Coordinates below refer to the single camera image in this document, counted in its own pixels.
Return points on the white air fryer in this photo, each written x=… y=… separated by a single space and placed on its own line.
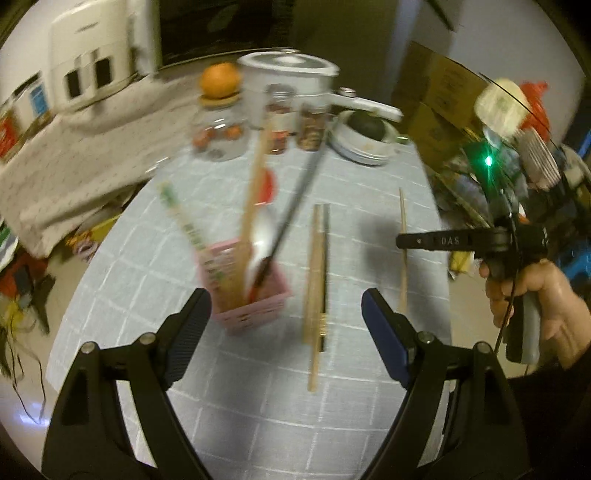
x=98 y=46

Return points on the white electric cooking pot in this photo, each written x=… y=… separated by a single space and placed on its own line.
x=311 y=79

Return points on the blue plastic stool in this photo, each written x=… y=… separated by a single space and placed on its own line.
x=576 y=263

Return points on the pink woven basket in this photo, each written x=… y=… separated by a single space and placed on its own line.
x=537 y=160

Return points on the red snack jar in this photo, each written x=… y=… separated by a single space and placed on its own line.
x=280 y=112

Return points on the light wooden chopstick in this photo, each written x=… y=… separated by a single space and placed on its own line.
x=241 y=254

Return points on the orange plastic bag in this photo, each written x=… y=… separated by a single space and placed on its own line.
x=537 y=118

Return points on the stack of white plates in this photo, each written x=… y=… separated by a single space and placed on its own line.
x=360 y=149

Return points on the person's right hand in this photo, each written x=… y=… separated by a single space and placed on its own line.
x=565 y=316

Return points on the white plastic spoon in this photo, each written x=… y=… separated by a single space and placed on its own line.
x=263 y=231

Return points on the pink perforated utensil holder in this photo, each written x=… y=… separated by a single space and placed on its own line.
x=267 y=307

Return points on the jar with red label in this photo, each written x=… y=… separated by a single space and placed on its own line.
x=10 y=133

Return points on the red plastic spoon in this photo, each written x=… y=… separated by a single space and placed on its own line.
x=267 y=192

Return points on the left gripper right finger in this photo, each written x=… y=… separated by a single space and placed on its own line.
x=393 y=335

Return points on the paper-wrapped chopsticks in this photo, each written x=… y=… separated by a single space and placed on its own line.
x=205 y=257

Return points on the dark grey refrigerator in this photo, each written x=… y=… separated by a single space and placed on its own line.
x=369 y=40

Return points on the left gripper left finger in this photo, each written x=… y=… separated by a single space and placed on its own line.
x=180 y=334

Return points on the black microwave oven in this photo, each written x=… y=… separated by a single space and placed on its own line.
x=189 y=30

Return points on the dark green pumpkin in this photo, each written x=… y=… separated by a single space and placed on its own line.
x=368 y=125

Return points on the glass jar with cork lid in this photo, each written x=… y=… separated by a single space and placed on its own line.
x=219 y=130

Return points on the orange tangerine on jar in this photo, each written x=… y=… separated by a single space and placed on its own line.
x=220 y=80

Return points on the black wire dish rack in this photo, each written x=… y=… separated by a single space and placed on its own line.
x=473 y=181

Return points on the jar with blue label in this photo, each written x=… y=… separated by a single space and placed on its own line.
x=31 y=106

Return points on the white bowl green handle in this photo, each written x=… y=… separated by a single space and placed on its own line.
x=366 y=133

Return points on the black chopstick gold tip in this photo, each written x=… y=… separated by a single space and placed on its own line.
x=304 y=183

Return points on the white cabbage in bag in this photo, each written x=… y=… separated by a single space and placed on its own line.
x=502 y=107

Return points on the floral cloth on cabinet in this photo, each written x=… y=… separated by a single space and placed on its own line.
x=82 y=160

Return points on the brown ring snack jar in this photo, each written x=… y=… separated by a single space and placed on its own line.
x=311 y=125

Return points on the cardboard box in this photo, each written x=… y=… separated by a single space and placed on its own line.
x=437 y=96

